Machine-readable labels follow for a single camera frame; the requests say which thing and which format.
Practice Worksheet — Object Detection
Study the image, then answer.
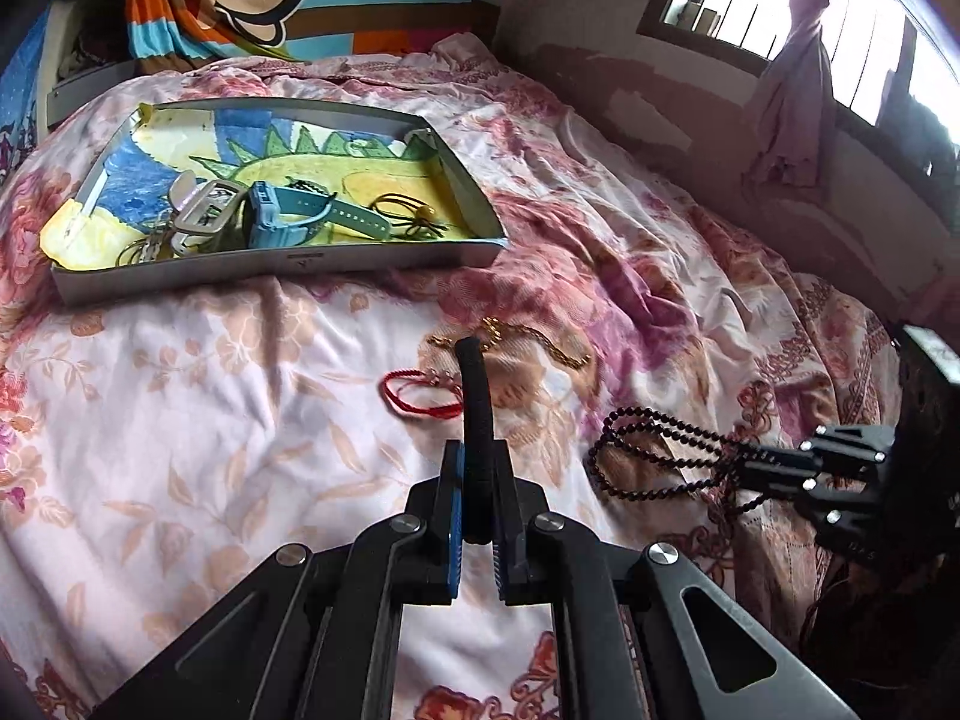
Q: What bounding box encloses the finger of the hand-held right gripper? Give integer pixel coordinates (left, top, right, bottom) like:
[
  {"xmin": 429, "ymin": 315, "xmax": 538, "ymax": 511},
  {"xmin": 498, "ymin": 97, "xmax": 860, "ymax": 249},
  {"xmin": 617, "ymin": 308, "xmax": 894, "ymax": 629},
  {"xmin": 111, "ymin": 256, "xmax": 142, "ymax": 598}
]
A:
[
  {"xmin": 750, "ymin": 476, "xmax": 901, "ymax": 563},
  {"xmin": 739, "ymin": 424, "xmax": 897, "ymax": 485}
]

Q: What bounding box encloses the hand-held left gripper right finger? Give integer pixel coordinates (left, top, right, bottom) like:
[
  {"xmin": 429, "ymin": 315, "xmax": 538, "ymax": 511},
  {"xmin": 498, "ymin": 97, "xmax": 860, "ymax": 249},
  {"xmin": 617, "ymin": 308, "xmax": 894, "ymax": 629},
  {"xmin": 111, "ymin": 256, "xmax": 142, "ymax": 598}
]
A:
[{"xmin": 491, "ymin": 457, "xmax": 860, "ymax": 720}]

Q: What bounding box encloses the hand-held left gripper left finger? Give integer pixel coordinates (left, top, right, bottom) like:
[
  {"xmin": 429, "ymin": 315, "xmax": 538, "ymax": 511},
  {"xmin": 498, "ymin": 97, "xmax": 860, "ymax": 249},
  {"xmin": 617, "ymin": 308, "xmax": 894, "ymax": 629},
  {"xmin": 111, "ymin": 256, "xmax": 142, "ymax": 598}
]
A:
[{"xmin": 90, "ymin": 439, "xmax": 470, "ymax": 720}]

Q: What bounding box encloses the black textured strap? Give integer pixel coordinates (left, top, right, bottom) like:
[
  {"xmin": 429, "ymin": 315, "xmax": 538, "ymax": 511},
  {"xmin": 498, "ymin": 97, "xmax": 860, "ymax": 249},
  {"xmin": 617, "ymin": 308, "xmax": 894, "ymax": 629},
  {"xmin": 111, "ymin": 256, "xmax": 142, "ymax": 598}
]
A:
[{"xmin": 454, "ymin": 337, "xmax": 500, "ymax": 545}]

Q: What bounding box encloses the black bead necklace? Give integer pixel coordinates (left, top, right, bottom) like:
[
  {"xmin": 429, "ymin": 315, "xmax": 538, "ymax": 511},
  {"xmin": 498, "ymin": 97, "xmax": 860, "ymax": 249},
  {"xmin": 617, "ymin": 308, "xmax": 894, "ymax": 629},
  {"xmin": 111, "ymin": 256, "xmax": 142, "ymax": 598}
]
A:
[{"xmin": 585, "ymin": 405, "xmax": 758, "ymax": 522}]

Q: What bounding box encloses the grey shallow cardboard box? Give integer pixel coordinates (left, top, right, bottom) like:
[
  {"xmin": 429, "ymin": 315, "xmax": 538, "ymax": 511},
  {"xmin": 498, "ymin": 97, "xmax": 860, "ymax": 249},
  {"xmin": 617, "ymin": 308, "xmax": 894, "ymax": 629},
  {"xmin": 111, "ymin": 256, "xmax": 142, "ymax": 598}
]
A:
[{"xmin": 37, "ymin": 96, "xmax": 511, "ymax": 308}]

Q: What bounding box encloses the hair tie with yellow bead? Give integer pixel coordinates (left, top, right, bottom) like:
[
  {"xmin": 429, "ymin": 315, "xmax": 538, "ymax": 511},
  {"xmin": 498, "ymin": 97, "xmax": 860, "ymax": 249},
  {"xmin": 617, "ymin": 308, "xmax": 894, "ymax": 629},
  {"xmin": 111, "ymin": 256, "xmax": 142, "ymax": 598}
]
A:
[{"xmin": 367, "ymin": 191, "xmax": 451, "ymax": 241}]

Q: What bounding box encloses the blue wrist watch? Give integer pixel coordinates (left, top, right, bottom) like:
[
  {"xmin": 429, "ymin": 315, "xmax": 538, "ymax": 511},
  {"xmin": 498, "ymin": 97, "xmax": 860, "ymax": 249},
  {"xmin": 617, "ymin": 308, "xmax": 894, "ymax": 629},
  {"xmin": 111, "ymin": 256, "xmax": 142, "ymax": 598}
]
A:
[{"xmin": 244, "ymin": 178, "xmax": 392, "ymax": 250}]

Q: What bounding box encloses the metal key ring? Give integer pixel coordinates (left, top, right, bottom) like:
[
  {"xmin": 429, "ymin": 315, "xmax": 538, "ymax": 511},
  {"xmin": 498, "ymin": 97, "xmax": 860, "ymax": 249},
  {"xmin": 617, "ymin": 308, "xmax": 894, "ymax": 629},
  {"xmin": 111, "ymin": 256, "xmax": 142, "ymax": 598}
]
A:
[{"xmin": 112, "ymin": 229, "xmax": 177, "ymax": 267}]

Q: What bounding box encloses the beige hair claw clip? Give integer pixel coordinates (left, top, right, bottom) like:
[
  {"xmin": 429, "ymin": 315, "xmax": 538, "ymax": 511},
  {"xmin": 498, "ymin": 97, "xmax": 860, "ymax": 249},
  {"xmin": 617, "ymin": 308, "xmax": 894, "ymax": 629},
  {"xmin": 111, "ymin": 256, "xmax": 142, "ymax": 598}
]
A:
[{"xmin": 169, "ymin": 172, "xmax": 248, "ymax": 252}]

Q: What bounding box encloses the dark cloth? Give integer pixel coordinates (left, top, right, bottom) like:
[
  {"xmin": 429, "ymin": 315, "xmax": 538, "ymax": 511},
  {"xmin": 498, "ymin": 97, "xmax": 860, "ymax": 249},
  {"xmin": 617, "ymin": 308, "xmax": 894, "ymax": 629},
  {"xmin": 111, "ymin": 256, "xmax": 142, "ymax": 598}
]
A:
[{"xmin": 799, "ymin": 555, "xmax": 960, "ymax": 720}]

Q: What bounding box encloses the pink floral bedsheet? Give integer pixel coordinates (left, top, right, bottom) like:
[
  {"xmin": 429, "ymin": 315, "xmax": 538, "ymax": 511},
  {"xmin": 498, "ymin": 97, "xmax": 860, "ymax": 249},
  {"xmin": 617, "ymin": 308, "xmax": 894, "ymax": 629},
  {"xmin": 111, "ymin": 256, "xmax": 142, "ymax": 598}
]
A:
[{"xmin": 0, "ymin": 34, "xmax": 923, "ymax": 720}]

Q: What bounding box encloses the crayon dinosaur drawing paper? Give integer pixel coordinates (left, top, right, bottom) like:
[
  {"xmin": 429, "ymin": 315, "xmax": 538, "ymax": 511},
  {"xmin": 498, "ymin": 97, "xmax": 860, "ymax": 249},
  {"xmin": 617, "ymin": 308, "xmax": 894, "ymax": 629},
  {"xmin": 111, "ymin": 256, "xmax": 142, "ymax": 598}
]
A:
[{"xmin": 41, "ymin": 106, "xmax": 488, "ymax": 271}]

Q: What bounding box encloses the pink window curtain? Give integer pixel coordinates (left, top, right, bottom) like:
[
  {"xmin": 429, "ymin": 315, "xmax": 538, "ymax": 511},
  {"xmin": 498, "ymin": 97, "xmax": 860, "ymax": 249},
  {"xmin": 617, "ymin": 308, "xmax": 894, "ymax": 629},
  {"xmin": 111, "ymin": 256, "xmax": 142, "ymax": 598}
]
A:
[{"xmin": 742, "ymin": 0, "xmax": 878, "ymax": 188}]

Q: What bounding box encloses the barred window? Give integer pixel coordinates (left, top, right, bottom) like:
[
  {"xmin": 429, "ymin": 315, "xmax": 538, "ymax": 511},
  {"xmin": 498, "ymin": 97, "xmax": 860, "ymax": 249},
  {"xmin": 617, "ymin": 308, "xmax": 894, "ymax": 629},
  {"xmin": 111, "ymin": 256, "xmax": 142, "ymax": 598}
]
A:
[{"xmin": 637, "ymin": 0, "xmax": 960, "ymax": 173}]

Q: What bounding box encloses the red string bracelet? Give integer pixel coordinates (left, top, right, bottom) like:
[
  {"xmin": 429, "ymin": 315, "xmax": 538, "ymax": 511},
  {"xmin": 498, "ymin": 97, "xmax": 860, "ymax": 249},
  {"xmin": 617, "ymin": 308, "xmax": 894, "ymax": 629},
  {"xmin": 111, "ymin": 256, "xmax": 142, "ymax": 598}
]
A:
[{"xmin": 381, "ymin": 367, "xmax": 466, "ymax": 421}]

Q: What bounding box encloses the gold chain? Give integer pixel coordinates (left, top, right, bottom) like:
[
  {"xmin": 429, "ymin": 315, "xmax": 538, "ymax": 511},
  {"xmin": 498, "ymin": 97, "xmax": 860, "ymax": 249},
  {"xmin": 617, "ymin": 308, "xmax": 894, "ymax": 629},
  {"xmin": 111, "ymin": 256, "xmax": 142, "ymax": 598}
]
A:
[{"xmin": 427, "ymin": 317, "xmax": 593, "ymax": 372}]

